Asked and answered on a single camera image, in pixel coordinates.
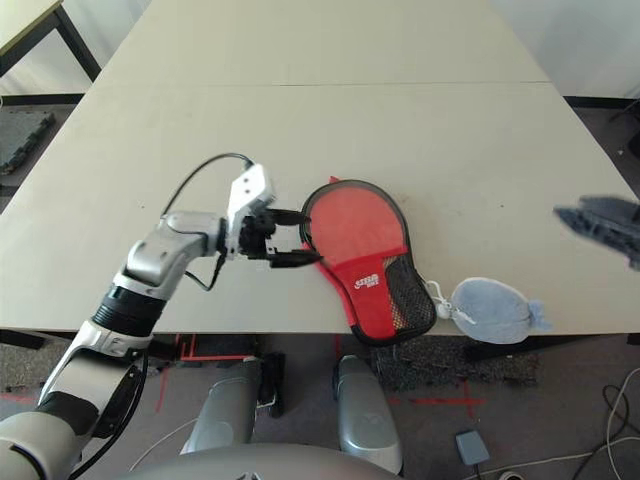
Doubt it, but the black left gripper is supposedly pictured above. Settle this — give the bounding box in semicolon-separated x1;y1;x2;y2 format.
238;208;324;270

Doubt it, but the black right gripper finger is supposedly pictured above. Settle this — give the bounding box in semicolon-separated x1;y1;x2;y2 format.
577;194;640;224
552;205;640;272

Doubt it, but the red black paddle case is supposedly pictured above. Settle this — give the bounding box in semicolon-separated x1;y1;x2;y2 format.
301;174;438;347

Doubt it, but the grey plush keychain toy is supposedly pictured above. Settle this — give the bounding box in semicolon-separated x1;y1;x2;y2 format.
424;277;555;346

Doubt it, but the black left robot foot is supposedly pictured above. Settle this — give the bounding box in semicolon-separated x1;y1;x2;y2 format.
256;352;287;419

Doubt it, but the speckled floor mat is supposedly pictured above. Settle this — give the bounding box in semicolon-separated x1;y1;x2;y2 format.
369;337;542;392

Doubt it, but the silver left robot leg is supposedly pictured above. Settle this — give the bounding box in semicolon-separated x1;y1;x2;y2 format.
182;362;262;454

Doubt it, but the silver robot leg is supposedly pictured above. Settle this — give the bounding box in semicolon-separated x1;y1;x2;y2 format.
333;355;405;474
182;362;262;454

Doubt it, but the silver right robot leg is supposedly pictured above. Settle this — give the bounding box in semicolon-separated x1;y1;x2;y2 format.
333;355;405;474

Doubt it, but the grey robot torso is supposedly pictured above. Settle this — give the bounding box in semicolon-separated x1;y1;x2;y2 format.
129;444;402;480

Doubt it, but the grey foot pedal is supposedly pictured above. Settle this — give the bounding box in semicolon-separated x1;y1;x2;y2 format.
454;429;492;466

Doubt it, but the black-framed side table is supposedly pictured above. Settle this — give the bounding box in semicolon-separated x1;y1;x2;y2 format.
0;0;102;84

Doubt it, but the black foam floor mat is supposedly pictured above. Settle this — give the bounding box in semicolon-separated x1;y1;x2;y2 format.
0;112;57;177

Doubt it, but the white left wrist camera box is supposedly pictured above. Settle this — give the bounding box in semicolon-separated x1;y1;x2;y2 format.
227;164;277;252

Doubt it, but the white floor cable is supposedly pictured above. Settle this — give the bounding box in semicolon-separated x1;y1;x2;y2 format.
129;417;202;472
602;369;640;480

